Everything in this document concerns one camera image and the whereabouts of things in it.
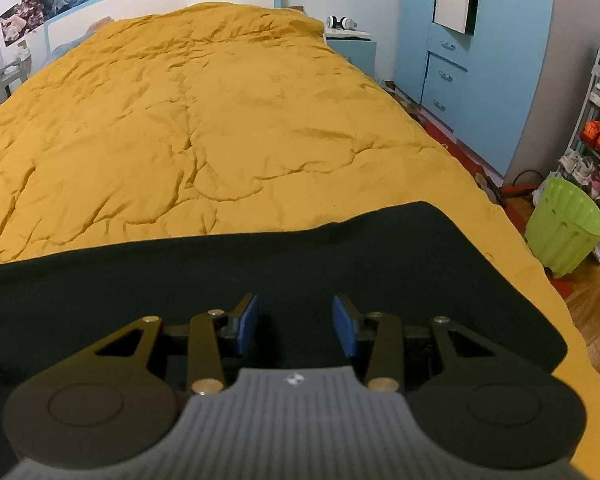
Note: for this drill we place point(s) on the black white headphones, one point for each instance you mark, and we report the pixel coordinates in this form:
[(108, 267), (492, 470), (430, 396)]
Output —
[(344, 23)]

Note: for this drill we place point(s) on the green plastic waste bin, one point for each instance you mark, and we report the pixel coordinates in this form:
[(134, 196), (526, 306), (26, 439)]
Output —
[(563, 228)]

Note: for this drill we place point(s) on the blue nightstand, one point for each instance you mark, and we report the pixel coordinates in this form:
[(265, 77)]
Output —
[(359, 52)]

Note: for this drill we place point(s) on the yellow quilt bedspread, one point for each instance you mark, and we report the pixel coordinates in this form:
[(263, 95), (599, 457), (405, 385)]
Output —
[(222, 118)]

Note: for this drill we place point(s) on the grey plastic chair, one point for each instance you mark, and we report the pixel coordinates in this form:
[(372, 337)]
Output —
[(15, 71)]

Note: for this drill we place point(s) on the black pants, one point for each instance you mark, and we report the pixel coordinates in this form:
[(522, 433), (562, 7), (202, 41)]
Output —
[(412, 260)]

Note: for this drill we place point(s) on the blue white wardrobe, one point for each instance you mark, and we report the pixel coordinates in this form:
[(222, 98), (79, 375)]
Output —
[(475, 65)]

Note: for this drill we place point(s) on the blue pillow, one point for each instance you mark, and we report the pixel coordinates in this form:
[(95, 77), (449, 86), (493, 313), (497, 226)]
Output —
[(65, 47)]

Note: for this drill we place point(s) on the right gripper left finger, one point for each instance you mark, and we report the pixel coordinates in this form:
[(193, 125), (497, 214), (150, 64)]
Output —
[(217, 345)]

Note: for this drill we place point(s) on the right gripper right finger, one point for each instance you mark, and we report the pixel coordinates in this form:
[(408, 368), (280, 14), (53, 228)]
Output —
[(372, 343)]

